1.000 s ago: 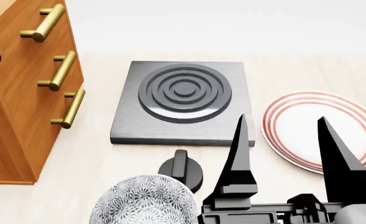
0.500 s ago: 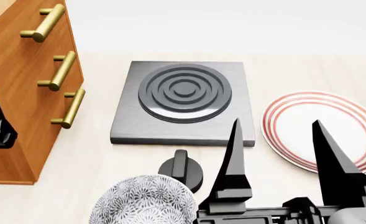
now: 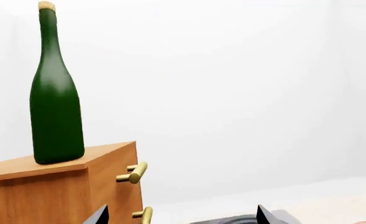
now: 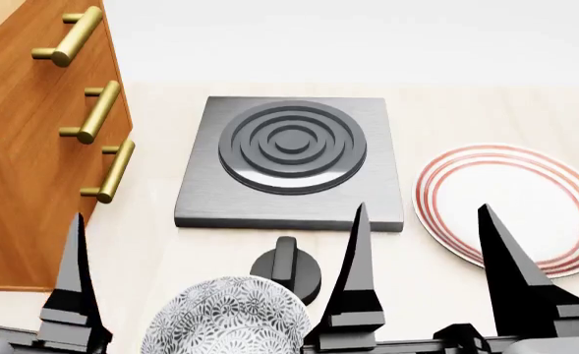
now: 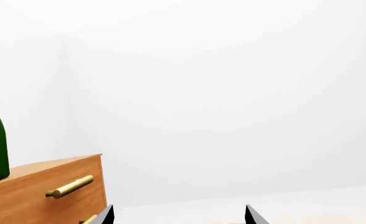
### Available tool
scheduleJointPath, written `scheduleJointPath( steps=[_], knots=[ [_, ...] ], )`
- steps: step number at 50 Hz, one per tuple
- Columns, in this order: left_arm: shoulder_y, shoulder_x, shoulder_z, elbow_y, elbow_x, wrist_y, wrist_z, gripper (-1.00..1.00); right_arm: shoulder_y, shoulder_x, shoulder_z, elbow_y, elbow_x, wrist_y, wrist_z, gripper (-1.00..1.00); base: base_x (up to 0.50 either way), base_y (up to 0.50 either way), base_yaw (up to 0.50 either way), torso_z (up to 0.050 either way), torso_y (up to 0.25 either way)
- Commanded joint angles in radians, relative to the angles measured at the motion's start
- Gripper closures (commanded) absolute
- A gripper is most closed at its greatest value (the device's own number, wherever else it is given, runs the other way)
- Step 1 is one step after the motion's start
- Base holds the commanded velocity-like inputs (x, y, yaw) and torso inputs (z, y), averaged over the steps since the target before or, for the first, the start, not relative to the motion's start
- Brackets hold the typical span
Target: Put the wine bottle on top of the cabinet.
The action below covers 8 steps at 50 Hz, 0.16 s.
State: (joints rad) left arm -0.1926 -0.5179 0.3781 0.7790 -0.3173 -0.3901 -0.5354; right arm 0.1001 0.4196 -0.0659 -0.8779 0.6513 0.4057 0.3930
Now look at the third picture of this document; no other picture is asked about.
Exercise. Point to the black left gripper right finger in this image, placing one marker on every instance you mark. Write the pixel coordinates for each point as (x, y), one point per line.
(265, 215)

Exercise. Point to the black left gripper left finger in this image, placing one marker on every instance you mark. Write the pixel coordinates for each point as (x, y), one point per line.
(100, 217)

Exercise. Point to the green wine bottle with cork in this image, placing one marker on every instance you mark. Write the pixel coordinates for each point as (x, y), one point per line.
(56, 112)

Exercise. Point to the wooden cabinet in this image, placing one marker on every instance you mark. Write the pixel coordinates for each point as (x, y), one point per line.
(61, 191)

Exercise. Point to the grey square base plate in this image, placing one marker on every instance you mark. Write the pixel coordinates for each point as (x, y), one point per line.
(232, 219)

